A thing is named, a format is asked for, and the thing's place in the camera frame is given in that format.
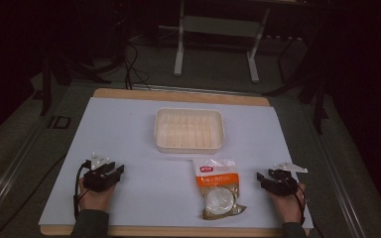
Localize person's right hand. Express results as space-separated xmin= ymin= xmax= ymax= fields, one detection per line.
xmin=269 ymin=182 xmax=308 ymax=225

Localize black stand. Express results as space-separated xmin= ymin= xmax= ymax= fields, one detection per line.
xmin=39 ymin=53 xmax=54 ymax=117
xmin=262 ymin=29 xmax=331 ymax=136

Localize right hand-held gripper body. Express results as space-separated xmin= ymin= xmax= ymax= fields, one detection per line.
xmin=261 ymin=161 xmax=309 ymax=198

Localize black floor plate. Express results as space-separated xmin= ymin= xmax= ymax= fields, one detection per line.
xmin=47 ymin=115 xmax=72 ymax=130

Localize cream plastic tray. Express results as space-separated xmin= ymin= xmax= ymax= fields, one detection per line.
xmin=153 ymin=107 xmax=226 ymax=155

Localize black floor cables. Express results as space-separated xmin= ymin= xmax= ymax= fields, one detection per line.
xmin=122 ymin=42 xmax=153 ymax=92

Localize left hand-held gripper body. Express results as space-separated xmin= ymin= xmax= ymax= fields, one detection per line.
xmin=82 ymin=152 xmax=117 ymax=193

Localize orange and clear snack packet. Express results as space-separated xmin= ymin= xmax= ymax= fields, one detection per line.
xmin=191 ymin=158 xmax=248 ymax=221

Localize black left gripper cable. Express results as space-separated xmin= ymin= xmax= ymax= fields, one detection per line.
xmin=72 ymin=160 xmax=92 ymax=221

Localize wooden table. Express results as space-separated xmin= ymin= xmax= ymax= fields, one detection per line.
xmin=38 ymin=87 xmax=315 ymax=238

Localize white table sheet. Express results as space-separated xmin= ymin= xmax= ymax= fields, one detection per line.
xmin=38 ymin=96 xmax=315 ymax=230

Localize metal floor rail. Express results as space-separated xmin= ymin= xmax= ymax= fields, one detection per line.
xmin=306 ymin=108 xmax=368 ymax=238
xmin=0 ymin=130 xmax=48 ymax=222

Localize white metal stand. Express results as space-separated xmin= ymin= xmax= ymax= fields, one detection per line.
xmin=173 ymin=0 xmax=273 ymax=84

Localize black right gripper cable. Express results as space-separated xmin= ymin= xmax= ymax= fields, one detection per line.
xmin=289 ymin=180 xmax=309 ymax=226

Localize person's left hand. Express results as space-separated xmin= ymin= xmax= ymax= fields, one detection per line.
xmin=77 ymin=178 xmax=117 ymax=213

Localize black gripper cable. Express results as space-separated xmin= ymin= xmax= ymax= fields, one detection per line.
xmin=72 ymin=160 xmax=92 ymax=221
xmin=289 ymin=180 xmax=309 ymax=226

